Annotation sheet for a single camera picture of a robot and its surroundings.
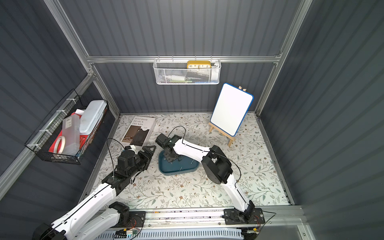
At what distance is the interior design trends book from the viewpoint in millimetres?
1011

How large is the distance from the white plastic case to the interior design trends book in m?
0.29

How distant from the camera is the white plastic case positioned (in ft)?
2.32
